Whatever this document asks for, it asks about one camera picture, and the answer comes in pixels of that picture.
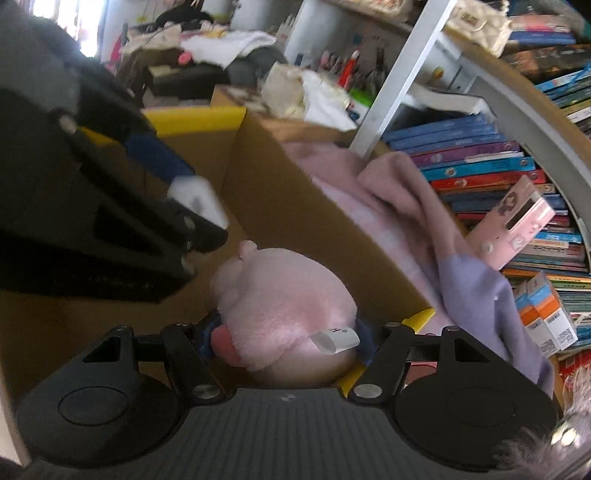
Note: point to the small pink object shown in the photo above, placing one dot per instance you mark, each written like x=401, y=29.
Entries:
x=185, y=57

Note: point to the cardboard box with yellow edges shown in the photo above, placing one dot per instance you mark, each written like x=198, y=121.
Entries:
x=281, y=203

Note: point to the pink and purple cloth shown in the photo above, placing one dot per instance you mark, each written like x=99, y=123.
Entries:
x=406, y=217

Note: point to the orange and white small boxes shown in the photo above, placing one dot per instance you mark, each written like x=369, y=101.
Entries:
x=556, y=309

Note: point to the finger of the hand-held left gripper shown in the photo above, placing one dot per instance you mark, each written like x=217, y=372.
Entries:
x=159, y=157
x=115, y=240

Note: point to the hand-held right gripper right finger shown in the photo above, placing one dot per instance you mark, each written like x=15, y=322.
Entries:
x=366, y=350

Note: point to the row of leaning books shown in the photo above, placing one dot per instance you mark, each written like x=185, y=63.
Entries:
x=568, y=92

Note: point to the open white book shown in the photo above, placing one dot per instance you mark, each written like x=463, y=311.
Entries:
x=448, y=99

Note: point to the white cloth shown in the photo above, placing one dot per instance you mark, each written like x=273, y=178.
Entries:
x=226, y=44

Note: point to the person's left forearm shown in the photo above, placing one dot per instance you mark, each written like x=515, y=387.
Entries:
x=32, y=46

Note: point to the red tube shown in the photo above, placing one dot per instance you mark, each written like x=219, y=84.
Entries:
x=348, y=69

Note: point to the person's fuzzy grey clothing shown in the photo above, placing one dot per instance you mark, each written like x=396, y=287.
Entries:
x=554, y=457

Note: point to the white quilted handbag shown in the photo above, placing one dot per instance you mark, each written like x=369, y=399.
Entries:
x=480, y=23

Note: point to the white jar with green lid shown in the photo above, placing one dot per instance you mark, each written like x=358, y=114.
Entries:
x=360, y=104

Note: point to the black flat case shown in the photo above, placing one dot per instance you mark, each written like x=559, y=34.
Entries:
x=184, y=81

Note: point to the pink plush toy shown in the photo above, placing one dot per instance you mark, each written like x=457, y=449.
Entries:
x=281, y=300

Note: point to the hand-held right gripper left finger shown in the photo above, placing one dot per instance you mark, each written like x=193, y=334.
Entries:
x=206, y=344

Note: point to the white bookshelf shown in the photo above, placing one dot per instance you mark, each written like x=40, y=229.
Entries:
x=406, y=64

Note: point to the dark grey cloth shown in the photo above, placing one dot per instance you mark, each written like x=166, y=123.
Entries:
x=256, y=67

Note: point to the cream cloth bag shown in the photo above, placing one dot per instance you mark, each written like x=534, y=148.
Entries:
x=304, y=92

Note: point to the pink rectangular box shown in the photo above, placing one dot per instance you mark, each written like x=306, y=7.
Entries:
x=512, y=226

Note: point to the stack of colourful books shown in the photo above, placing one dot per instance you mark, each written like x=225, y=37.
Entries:
x=466, y=157

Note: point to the wooden tray box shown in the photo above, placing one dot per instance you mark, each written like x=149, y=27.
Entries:
x=295, y=131

